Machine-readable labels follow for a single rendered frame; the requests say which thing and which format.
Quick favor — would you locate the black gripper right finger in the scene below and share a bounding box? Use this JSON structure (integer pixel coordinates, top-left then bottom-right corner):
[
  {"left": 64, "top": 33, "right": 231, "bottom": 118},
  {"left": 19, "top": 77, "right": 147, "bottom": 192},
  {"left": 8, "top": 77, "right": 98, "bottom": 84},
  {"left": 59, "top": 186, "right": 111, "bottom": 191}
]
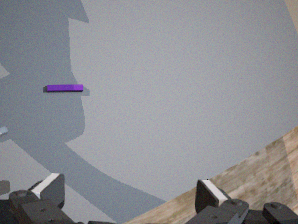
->
[{"left": 185, "top": 180, "right": 298, "bottom": 224}]

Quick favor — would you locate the purple rod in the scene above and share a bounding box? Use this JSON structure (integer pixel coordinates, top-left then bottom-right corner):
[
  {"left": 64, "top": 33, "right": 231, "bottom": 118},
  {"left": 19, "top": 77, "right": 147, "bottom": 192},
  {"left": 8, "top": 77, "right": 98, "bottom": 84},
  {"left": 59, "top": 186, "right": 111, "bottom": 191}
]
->
[{"left": 47, "top": 85, "right": 83, "bottom": 92}]

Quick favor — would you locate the grey rectangular block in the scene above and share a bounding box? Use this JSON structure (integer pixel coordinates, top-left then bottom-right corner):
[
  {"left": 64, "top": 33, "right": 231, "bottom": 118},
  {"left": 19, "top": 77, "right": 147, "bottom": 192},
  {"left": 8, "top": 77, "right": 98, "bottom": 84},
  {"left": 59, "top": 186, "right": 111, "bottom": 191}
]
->
[{"left": 0, "top": 126, "right": 8, "bottom": 135}]

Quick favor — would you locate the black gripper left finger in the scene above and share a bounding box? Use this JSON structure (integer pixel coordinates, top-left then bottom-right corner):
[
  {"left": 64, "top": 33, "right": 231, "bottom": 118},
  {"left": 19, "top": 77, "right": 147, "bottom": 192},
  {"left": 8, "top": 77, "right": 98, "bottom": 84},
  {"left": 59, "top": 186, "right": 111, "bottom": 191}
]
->
[{"left": 0, "top": 173, "right": 84, "bottom": 224}]

